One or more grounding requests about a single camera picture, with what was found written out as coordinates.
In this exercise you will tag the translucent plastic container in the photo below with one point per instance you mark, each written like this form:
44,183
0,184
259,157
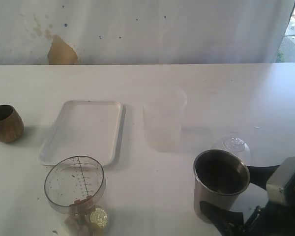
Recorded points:
163,112

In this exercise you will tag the clear graduated shaker cup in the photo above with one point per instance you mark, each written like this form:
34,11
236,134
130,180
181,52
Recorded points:
76,188

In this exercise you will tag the white rectangular tray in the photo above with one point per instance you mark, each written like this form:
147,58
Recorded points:
85,128

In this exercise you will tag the stainless steel tumbler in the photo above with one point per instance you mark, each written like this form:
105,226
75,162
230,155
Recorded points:
220,177

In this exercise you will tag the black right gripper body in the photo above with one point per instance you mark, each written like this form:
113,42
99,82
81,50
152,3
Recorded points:
272,220

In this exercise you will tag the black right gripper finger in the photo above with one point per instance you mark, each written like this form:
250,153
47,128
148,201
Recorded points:
260,175
228,223

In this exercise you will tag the clear dome strainer lid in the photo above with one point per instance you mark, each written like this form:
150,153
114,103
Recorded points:
236,146

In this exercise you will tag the brown wooden cup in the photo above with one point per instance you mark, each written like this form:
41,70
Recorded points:
11,124

